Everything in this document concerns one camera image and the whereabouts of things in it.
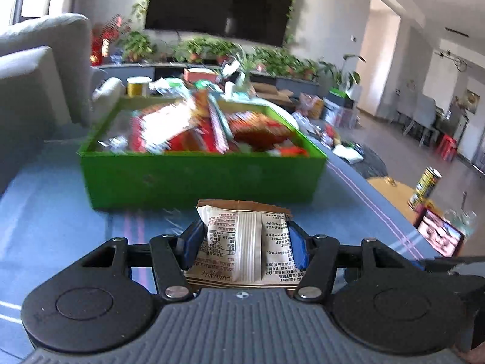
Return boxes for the beige snack packet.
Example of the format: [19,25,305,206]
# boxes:
[185,199,293,288]

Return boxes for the pink box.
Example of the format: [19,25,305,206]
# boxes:
[184,67,221,83]

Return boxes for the red plastic stools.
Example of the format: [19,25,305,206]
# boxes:
[436,134,457,162]

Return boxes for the black wall lamp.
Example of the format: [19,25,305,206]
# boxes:
[435,47,473,73]

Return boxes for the green cardboard box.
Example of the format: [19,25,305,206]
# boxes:
[77,96,329,212]

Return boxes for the red yellow snack bag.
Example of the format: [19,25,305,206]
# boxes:
[227,112,298,153]

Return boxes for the open cardboard box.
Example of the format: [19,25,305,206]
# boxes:
[252,83,295,109]

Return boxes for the white rice cracker packet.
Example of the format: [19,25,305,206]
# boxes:
[96,134,130,154]

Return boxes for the yellow round side table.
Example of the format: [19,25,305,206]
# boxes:
[367,176,446,232]

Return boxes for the clear drinking glass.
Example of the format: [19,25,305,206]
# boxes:
[443,208,477,238]

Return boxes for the red white snack bag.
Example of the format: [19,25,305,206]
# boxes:
[129,104,213,156]

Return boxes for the black yellow beverage can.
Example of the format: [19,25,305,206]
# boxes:
[408,166,443,212]

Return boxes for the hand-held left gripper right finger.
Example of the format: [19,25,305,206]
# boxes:
[286,220,408,302]

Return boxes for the dark marble round table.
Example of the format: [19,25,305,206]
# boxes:
[331,142,388,179]

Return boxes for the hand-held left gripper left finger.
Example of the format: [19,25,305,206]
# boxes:
[81,219,208,303]

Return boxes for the grey sofa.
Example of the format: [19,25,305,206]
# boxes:
[0,13,126,198]

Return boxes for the framed wall picture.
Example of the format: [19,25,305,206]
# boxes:
[464,89,482,113]

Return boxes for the black flat television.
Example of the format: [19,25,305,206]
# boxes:
[144,0,297,47]

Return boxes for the grey dining chairs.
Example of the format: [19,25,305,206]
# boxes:
[390,95,448,149]

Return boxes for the dark television cabinet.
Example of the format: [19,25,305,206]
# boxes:
[91,62,319,92]

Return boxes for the red flower decoration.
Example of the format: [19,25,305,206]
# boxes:
[90,15,132,65]

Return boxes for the smartphone with red case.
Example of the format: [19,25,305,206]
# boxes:
[416,208,466,258]

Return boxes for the clear plastic storage box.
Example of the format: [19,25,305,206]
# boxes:
[324,99,359,128]

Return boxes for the spider plant in glass vase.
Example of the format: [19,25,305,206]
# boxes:
[223,45,259,94]

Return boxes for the white paper bag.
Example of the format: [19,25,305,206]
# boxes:
[333,145,365,164]

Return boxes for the row of potted green plants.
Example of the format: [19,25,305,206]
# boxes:
[117,30,323,83]

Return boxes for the yellow tin can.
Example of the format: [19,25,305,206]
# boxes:
[126,76,153,98]

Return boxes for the large leaf potted plant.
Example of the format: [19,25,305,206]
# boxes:
[322,53,366,92]

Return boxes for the white oval coffee table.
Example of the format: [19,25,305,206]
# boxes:
[91,79,304,130]

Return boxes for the plain red snack packet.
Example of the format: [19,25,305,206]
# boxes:
[265,146,310,158]

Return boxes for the orange plastic bag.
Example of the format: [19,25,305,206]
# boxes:
[297,93,325,118]

